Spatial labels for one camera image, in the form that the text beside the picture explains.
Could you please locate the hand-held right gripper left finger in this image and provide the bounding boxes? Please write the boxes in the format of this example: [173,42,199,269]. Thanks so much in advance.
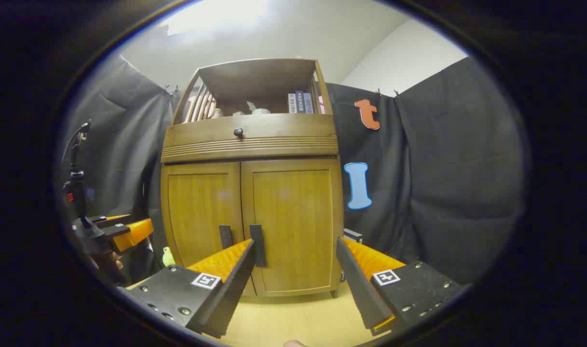
[122,239,257,339]

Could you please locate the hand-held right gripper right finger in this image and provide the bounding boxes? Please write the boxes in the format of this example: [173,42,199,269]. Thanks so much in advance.
[336,236,464,337]

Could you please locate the wooden cabinet door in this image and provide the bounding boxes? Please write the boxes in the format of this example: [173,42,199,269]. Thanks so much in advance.
[161,162,256,296]
[240,158,345,296]

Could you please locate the wooden double-door shoe cabinet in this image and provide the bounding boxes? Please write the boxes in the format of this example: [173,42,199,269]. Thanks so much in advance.
[160,58,345,298]

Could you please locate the black backdrop cloth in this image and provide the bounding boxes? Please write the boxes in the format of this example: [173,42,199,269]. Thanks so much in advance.
[57,54,525,287]

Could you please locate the wooden drawer with black knob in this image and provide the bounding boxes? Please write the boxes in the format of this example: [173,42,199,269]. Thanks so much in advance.
[161,114,340,164]

